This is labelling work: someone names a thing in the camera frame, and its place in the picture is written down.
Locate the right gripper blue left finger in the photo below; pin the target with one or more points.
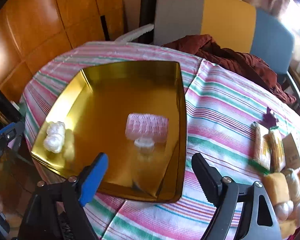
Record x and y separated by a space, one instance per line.
90 178

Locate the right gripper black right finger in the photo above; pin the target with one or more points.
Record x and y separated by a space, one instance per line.
208 177

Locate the white plastic bag ball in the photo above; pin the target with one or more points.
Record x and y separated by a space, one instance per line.
55 137

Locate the green yellow cracker pack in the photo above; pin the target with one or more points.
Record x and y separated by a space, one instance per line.
262 153
277 153

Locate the yellow sponge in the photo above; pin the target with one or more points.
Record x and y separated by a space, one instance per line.
276 187

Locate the purple candy wrapper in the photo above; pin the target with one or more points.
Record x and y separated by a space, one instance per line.
269 119

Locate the white sock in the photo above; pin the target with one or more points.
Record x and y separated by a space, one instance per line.
293 182

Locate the striped pink green tablecloth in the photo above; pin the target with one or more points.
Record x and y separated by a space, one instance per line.
221 108

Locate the gold metal tray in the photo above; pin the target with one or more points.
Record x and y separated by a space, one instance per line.
94 107

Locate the clear plastic bag ball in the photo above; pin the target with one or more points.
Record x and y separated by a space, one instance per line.
283 210

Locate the cream cardboard box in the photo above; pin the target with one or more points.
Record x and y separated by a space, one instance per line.
291 147

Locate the wooden wardrobe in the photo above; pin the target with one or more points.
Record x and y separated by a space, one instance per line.
33 32

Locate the dark red blanket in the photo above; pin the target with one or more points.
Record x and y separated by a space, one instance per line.
246 65

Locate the grey yellow blue chair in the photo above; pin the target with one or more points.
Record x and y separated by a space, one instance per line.
233 24

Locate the black rolled mat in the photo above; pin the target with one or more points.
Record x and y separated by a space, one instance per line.
147 12

